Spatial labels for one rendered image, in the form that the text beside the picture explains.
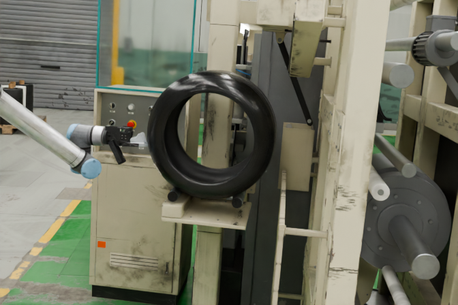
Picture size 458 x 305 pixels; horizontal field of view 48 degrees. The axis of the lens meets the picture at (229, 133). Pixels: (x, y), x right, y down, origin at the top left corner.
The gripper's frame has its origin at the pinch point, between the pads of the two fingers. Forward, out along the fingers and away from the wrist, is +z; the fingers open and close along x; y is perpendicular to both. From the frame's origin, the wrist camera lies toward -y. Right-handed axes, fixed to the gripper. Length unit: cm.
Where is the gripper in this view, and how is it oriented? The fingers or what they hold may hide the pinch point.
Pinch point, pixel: (148, 145)
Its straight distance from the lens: 233.7
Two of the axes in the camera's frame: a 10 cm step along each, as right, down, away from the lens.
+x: 1.1, -1.5, 9.8
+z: 9.9, 1.0, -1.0
